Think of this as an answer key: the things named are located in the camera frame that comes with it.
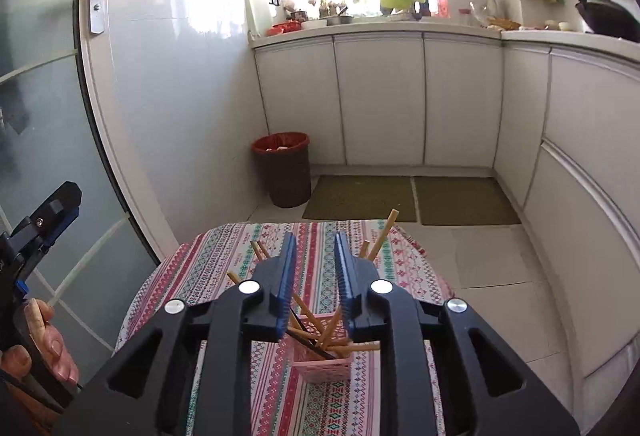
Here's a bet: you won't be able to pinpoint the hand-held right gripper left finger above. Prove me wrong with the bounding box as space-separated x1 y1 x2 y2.
52 231 298 436

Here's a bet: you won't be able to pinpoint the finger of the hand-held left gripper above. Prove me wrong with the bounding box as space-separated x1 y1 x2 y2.
42 208 81 243
9 181 83 267

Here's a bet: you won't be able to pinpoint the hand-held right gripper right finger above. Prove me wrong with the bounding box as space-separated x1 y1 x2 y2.
334 232 581 436

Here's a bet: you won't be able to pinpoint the bunch of wooden chopsticks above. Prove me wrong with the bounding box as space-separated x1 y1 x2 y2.
226 208 401 362

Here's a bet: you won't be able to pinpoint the pink perforated utensil holder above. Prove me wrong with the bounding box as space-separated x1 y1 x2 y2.
287 311 353 384

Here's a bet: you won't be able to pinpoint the striped patterned tablecloth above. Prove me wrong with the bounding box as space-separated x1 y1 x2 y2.
114 220 456 436

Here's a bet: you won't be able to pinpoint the olive floor mat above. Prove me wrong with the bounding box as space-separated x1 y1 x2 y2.
414 176 522 227
301 175 418 223

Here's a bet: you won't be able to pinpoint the frosted glass door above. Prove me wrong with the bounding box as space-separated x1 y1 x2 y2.
0 0 166 357

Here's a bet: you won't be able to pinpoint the dark bin with red liner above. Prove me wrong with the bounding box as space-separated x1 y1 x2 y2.
251 132 312 209

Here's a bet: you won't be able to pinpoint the white kitchen base cabinets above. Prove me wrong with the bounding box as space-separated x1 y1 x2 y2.
250 28 640 397

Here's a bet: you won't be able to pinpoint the red bowl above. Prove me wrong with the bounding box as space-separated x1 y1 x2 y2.
266 20 303 36

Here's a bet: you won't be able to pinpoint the white cutting board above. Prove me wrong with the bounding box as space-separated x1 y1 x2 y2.
244 0 266 39

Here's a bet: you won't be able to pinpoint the woven basket tray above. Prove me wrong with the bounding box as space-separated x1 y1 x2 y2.
482 16 523 32

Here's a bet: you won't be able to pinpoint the black wok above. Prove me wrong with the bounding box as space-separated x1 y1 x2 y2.
547 0 640 41

